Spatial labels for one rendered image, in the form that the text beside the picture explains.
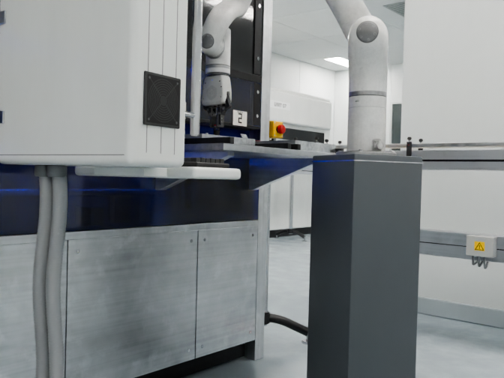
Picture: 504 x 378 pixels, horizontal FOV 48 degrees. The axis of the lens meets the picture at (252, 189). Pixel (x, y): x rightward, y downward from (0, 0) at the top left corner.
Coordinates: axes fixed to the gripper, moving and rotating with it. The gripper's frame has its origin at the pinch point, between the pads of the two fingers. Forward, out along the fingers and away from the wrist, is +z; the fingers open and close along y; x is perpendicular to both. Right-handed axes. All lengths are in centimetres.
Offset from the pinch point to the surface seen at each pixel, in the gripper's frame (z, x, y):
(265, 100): -14, 49, -19
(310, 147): 7.6, 29.4, 18.6
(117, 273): 51, -26, -19
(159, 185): 22.2, -10.9, -16.5
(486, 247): 48, 119, 52
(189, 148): 10.4, -19.3, 7.1
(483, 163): 10, 122, 49
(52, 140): 11, -67, 11
